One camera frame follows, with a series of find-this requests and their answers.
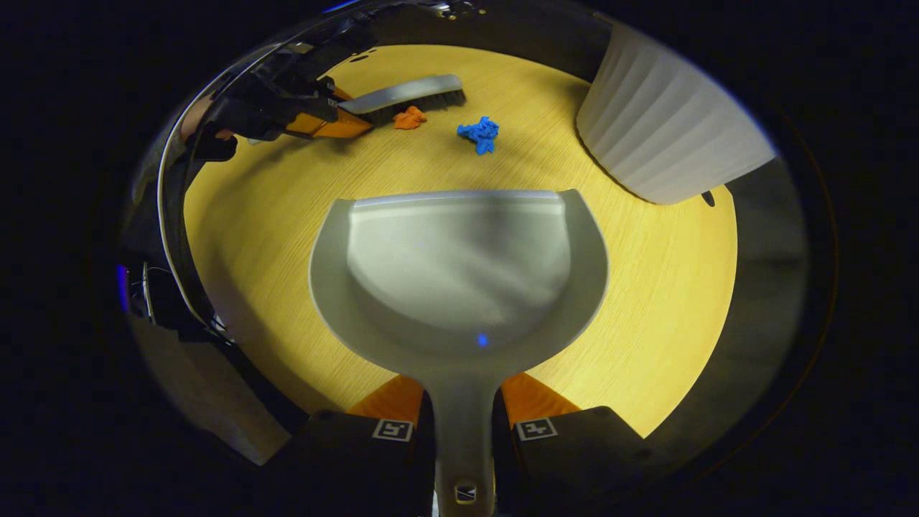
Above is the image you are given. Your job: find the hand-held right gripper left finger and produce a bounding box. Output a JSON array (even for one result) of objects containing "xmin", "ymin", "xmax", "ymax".
[{"xmin": 266, "ymin": 372, "xmax": 437, "ymax": 517}]

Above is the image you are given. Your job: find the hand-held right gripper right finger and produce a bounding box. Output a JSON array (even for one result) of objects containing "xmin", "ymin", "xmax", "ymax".
[{"xmin": 492, "ymin": 372, "xmax": 670, "ymax": 517}]

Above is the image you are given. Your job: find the white ribbed garbage bin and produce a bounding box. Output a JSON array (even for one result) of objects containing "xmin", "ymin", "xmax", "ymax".
[{"xmin": 577, "ymin": 18, "xmax": 778, "ymax": 206}]

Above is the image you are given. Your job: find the grey dustpan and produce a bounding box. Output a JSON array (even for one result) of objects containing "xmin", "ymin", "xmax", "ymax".
[{"xmin": 309, "ymin": 189, "xmax": 610, "ymax": 517}]

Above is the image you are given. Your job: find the small grey broom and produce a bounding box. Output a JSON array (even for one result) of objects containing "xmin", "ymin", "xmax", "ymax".
[{"xmin": 337, "ymin": 74, "xmax": 467, "ymax": 129}]

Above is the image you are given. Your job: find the blue paper trash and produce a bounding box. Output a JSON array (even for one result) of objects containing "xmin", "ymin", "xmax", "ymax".
[{"xmin": 457, "ymin": 116, "xmax": 500, "ymax": 156}]

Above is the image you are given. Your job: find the wooden desktop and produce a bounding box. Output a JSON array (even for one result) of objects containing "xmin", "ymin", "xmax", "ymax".
[{"xmin": 183, "ymin": 45, "xmax": 739, "ymax": 440}]

